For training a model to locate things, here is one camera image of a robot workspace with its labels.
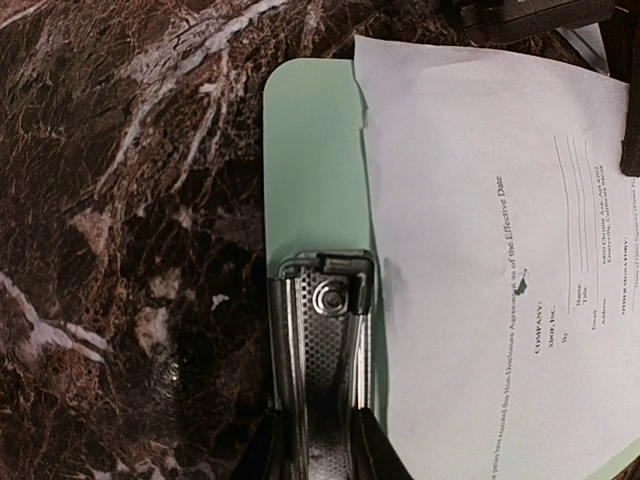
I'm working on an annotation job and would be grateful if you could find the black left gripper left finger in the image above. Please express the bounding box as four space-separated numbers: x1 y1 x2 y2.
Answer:
230 410 292 480

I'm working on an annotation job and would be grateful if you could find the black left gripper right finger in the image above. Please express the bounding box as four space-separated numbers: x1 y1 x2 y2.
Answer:
350 408 413 480

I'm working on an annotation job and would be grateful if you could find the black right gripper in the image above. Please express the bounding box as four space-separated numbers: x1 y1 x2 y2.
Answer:
439 0 639 176

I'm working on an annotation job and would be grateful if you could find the white printed form sheet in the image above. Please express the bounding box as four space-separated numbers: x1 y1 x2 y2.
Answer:
354 37 639 479

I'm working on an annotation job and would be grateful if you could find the mint green clipboard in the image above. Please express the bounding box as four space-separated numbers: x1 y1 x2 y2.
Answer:
261 58 640 480

